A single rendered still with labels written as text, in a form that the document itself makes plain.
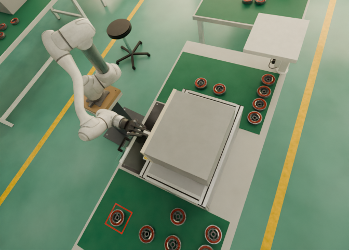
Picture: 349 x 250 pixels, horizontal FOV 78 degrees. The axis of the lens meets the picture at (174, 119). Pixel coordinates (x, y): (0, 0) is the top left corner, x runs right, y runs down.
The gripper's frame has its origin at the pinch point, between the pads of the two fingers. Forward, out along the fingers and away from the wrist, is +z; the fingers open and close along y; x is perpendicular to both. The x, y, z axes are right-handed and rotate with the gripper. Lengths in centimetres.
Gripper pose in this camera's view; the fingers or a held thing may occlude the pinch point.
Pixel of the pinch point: (148, 133)
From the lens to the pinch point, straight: 138.6
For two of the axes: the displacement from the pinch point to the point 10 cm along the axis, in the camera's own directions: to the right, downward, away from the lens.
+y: -4.2, 8.5, -3.3
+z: 8.9, 3.1, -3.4
